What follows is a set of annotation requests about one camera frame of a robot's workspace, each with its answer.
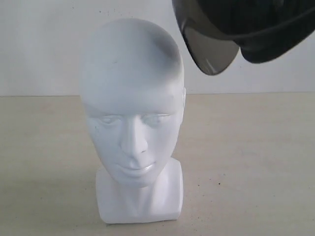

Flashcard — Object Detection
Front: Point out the black helmet with tinted visor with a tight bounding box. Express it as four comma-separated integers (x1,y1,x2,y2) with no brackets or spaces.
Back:
172,0,315,76

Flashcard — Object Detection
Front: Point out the white mannequin head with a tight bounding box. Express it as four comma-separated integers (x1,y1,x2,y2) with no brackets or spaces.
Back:
80,18,186,224

